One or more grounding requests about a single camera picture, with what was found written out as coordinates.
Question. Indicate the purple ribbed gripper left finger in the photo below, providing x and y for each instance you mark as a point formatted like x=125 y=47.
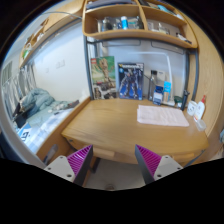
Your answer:
x=80 y=163

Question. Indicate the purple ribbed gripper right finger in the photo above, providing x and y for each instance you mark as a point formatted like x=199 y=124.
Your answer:
x=148 y=162

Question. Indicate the light pink folded towel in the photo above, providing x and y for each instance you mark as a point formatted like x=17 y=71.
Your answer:
x=162 y=116

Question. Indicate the wooden desk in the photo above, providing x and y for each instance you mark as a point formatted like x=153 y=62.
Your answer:
x=111 y=127

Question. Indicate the bed with blue bedding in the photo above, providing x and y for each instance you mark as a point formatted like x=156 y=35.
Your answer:
x=40 y=120

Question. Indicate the white arched desk lamp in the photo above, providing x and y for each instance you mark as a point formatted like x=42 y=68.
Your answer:
x=167 y=77

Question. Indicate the clear plastic container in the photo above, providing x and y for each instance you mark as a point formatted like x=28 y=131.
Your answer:
x=200 y=124

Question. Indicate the small blue box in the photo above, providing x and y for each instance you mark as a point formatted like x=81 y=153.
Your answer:
x=158 y=95

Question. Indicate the white round jar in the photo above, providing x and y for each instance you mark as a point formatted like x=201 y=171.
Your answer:
x=191 y=109

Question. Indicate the white bottle with red cap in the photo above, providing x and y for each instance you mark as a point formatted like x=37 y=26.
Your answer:
x=200 y=109

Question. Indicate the dark glass bottle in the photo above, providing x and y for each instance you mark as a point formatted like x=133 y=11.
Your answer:
x=152 y=84

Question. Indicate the light blue tall box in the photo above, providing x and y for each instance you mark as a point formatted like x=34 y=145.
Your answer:
x=166 y=91

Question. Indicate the blue robot model box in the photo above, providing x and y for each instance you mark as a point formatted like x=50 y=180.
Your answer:
x=131 y=80

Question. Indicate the green Groot model box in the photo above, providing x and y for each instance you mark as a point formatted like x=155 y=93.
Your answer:
x=103 y=77

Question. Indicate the blue bottle on shelf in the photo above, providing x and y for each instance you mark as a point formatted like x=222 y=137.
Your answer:
x=124 y=22

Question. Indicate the wooden wall shelf unit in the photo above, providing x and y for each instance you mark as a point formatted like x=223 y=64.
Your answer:
x=147 y=19

